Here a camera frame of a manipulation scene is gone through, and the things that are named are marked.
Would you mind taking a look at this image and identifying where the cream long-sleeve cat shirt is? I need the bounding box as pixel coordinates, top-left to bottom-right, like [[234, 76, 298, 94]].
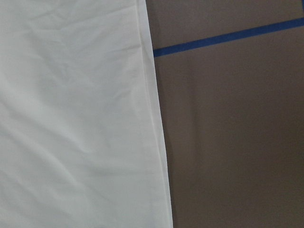
[[0, 0, 173, 228]]

